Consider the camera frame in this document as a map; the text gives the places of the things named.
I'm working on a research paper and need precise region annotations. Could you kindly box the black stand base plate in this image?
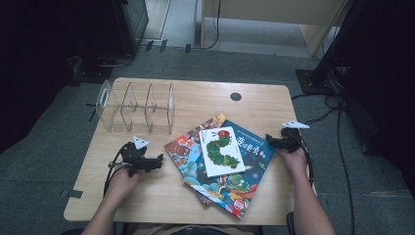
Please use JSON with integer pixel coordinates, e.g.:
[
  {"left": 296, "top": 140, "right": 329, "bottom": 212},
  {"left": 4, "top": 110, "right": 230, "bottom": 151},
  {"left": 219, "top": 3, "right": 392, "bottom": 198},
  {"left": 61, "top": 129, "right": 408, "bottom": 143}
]
[{"left": 69, "top": 55, "right": 115, "bottom": 84}]

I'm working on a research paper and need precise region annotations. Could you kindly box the black cabinet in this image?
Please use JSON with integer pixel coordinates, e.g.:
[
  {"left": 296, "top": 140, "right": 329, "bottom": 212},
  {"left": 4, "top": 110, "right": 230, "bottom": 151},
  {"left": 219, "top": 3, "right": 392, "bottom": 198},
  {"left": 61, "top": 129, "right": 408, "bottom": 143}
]
[{"left": 112, "top": 0, "right": 150, "bottom": 57}]

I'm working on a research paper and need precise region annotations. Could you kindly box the black floor cable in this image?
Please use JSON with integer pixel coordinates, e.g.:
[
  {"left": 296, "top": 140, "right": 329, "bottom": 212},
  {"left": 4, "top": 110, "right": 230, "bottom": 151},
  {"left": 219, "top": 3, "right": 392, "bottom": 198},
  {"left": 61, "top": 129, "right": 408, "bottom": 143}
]
[{"left": 291, "top": 92, "right": 356, "bottom": 235}]

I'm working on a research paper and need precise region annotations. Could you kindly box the beige wooden desk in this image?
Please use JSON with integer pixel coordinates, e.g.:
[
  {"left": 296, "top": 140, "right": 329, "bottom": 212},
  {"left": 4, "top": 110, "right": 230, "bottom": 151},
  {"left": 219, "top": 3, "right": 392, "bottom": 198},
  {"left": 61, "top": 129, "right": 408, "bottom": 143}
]
[{"left": 200, "top": 0, "right": 347, "bottom": 57}]

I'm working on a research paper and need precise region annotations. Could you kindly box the light blue animals picture book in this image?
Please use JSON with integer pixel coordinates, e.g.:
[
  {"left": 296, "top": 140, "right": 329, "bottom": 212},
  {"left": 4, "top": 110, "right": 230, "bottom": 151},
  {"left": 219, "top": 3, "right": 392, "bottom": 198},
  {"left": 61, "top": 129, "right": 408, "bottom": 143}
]
[{"left": 163, "top": 113, "right": 227, "bottom": 207}]

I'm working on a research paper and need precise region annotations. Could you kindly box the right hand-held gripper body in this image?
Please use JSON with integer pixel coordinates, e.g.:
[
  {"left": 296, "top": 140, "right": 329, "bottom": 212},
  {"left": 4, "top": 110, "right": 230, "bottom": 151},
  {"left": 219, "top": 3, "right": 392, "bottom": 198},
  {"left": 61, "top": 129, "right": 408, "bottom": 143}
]
[{"left": 276, "top": 120, "right": 310, "bottom": 154}]

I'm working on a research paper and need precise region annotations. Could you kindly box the person's left hand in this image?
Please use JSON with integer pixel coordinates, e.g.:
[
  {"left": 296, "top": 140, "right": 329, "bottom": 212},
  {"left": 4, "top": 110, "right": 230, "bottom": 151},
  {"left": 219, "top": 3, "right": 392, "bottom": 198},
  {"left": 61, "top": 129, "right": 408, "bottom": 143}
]
[{"left": 106, "top": 165, "right": 141, "bottom": 199}]

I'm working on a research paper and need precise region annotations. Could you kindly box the white caterpillar picture book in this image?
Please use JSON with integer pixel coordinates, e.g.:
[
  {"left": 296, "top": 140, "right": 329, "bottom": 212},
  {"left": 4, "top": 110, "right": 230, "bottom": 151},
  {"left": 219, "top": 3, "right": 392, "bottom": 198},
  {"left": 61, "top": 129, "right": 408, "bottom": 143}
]
[{"left": 199, "top": 126, "right": 247, "bottom": 179}]

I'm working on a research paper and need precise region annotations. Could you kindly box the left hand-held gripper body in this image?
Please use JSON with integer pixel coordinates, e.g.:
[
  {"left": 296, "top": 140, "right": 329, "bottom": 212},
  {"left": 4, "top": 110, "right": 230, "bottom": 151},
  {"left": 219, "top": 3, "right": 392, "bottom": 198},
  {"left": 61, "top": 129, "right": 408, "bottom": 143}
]
[{"left": 120, "top": 135, "right": 155, "bottom": 178}]

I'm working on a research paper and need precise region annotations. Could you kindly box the black chair armrest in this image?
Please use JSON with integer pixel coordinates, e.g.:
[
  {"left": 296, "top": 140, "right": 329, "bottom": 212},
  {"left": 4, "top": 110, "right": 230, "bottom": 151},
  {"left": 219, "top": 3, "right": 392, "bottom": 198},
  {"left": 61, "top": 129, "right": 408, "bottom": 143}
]
[{"left": 286, "top": 211, "right": 297, "bottom": 235}]

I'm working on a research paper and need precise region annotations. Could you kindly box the person's right hand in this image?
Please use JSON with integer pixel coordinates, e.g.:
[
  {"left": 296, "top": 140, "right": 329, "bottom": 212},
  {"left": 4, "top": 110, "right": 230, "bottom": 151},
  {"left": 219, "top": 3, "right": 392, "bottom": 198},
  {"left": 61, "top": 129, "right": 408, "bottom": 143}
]
[{"left": 278, "top": 150, "right": 307, "bottom": 177}]

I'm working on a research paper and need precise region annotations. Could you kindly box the dark blue monster picture book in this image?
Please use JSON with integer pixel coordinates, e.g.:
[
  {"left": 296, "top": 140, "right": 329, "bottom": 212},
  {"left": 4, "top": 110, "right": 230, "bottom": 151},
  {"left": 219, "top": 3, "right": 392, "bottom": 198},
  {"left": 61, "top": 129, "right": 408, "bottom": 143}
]
[{"left": 182, "top": 119, "right": 278, "bottom": 220}]

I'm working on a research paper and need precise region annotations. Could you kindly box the clear acrylic book rack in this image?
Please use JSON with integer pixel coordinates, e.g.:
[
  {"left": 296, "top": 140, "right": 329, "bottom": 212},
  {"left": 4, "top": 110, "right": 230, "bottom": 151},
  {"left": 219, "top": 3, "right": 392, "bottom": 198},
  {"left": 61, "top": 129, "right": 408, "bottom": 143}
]
[{"left": 95, "top": 78, "right": 175, "bottom": 136}]

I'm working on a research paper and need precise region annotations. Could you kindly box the hand-held gripper cable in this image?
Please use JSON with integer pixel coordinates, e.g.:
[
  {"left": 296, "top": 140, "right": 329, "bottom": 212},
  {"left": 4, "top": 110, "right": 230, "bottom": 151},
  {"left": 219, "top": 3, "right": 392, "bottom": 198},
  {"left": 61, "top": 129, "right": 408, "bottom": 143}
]
[
  {"left": 103, "top": 145, "right": 130, "bottom": 197},
  {"left": 293, "top": 130, "right": 316, "bottom": 187}
]

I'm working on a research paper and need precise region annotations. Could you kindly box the black hanging cable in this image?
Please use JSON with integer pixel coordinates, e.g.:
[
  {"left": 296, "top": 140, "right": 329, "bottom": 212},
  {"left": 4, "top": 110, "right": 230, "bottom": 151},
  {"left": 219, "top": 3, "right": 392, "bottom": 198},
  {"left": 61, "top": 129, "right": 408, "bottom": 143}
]
[{"left": 195, "top": 0, "right": 222, "bottom": 51}]

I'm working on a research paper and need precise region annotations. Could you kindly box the black metal stand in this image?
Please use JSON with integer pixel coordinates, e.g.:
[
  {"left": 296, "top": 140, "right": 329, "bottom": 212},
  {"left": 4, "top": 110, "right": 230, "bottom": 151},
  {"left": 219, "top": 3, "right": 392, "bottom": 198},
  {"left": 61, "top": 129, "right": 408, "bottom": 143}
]
[{"left": 296, "top": 0, "right": 363, "bottom": 96}]

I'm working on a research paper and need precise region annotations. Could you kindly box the grey floor cable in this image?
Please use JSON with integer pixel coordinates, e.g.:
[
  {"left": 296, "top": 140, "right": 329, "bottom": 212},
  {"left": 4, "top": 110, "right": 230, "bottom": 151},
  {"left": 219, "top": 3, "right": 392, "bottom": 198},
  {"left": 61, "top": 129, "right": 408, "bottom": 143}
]
[{"left": 99, "top": 53, "right": 135, "bottom": 69}]

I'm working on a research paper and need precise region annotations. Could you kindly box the left hand-held gripper cable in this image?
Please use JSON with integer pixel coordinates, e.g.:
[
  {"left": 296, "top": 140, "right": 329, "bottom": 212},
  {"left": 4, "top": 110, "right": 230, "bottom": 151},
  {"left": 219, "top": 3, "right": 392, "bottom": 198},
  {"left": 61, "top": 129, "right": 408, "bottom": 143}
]
[{"left": 103, "top": 145, "right": 130, "bottom": 197}]

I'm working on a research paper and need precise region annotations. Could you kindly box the dark curtain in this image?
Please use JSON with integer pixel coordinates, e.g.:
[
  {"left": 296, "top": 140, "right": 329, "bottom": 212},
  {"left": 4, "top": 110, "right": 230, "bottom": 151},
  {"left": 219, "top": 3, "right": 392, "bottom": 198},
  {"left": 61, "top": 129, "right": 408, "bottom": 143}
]
[
  {"left": 0, "top": 0, "right": 121, "bottom": 155},
  {"left": 339, "top": 0, "right": 415, "bottom": 197}
]

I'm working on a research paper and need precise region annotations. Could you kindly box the right hand-held gripper cable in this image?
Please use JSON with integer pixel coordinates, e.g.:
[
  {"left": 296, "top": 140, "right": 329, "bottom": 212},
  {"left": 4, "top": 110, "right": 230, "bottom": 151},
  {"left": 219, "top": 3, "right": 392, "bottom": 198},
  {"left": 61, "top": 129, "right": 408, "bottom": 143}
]
[{"left": 293, "top": 130, "right": 316, "bottom": 187}]

